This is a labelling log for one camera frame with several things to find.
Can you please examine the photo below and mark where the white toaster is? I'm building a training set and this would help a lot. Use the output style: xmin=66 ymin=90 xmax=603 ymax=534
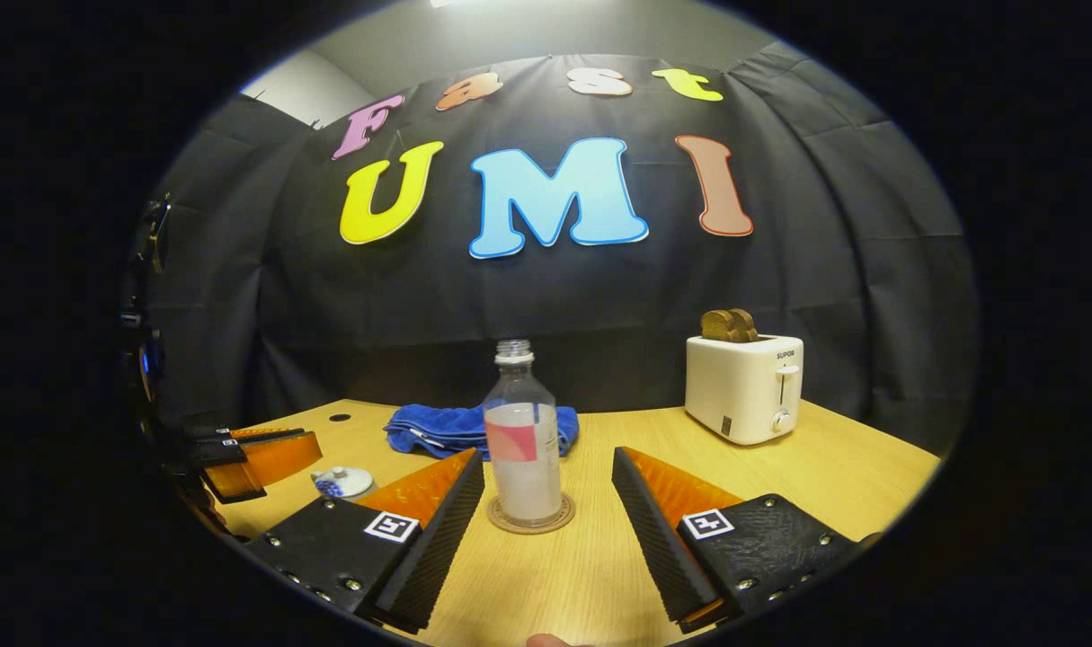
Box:
xmin=685 ymin=334 xmax=804 ymax=447

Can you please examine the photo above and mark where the blue folded towel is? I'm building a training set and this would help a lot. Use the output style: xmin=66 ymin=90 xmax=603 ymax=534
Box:
xmin=384 ymin=403 xmax=581 ymax=461

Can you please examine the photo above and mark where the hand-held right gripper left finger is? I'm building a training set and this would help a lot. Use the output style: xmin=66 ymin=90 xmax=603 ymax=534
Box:
xmin=244 ymin=448 xmax=486 ymax=633

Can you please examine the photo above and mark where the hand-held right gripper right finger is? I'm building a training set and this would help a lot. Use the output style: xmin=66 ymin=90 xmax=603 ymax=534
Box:
xmin=611 ymin=446 xmax=857 ymax=633

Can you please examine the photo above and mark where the clear plastic water bottle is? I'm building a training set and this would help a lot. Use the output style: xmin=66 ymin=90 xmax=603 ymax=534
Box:
xmin=483 ymin=340 xmax=564 ymax=527

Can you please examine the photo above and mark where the round cork coaster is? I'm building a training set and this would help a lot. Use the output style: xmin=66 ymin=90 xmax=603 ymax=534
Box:
xmin=487 ymin=492 xmax=576 ymax=536

